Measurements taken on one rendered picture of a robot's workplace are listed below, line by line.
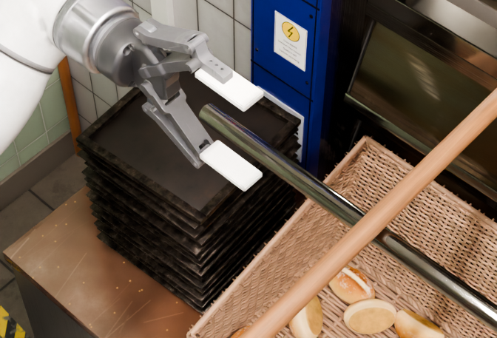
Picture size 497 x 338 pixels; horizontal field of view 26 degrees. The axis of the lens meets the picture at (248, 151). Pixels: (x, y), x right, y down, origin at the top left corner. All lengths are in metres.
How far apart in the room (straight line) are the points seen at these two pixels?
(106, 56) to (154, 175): 0.67
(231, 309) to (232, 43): 0.54
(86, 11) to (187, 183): 0.67
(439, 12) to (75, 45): 0.70
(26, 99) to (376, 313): 0.93
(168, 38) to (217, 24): 1.03
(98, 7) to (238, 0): 0.85
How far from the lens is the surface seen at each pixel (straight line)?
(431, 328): 1.99
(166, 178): 1.85
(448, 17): 1.72
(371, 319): 2.01
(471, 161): 1.83
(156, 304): 2.08
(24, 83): 1.29
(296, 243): 1.99
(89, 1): 1.23
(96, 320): 2.08
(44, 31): 1.26
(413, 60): 1.82
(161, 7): 2.23
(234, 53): 2.16
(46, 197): 2.98
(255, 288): 1.96
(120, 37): 1.20
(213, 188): 1.83
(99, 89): 2.75
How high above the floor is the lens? 2.37
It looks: 52 degrees down
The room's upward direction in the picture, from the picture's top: straight up
